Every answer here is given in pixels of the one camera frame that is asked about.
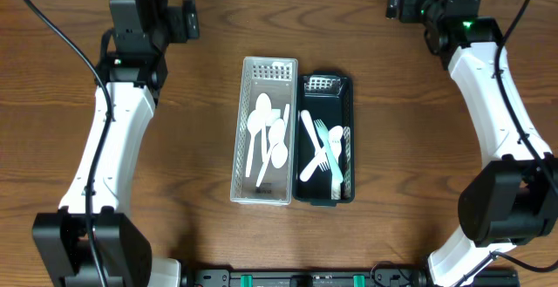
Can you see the white plastic spoon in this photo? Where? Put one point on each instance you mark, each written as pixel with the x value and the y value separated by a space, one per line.
pixel 254 125
pixel 280 151
pixel 263 108
pixel 335 136
pixel 276 133

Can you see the white plastic fork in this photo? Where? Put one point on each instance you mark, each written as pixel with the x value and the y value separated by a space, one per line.
pixel 336 191
pixel 309 126
pixel 323 133

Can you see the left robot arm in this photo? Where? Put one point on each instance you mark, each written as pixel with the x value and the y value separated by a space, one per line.
pixel 90 240

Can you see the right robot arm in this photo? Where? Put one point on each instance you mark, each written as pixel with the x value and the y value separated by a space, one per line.
pixel 513 199

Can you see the clear plastic basket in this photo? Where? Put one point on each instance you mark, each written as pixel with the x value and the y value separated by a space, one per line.
pixel 278 78

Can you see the black plastic basket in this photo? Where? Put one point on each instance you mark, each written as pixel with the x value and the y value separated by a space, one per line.
pixel 328 97

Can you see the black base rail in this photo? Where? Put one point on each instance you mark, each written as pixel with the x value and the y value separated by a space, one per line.
pixel 301 278

